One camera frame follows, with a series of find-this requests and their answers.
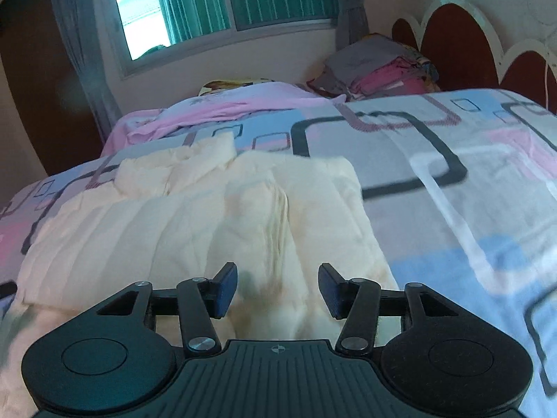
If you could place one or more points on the brown wooden wardrobe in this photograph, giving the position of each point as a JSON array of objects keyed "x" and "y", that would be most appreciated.
[{"x": 39, "y": 87}]

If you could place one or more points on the window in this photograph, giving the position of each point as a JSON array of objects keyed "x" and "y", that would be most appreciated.
[{"x": 217, "y": 8}]

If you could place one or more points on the cream garment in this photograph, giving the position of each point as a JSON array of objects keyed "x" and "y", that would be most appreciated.
[{"x": 174, "y": 230}]

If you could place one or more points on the yellow printed pillow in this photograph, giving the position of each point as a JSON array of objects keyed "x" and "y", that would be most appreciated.
[{"x": 226, "y": 85}]

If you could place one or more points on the pile of folded clothes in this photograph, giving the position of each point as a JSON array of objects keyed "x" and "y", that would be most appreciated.
[{"x": 378, "y": 69}]

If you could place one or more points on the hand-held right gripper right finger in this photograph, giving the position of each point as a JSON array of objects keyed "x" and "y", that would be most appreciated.
[{"x": 331, "y": 289}]

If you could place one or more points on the red scalloped headboard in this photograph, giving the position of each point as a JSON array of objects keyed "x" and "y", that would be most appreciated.
[{"x": 457, "y": 48}]

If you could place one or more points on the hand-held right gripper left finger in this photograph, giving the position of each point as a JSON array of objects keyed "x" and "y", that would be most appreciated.
[{"x": 226, "y": 289}]

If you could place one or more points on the patterned bed sheet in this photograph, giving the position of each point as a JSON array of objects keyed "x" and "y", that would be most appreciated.
[{"x": 457, "y": 209}]

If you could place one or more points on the pink blanket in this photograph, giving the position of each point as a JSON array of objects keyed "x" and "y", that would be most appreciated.
[{"x": 226, "y": 106}]

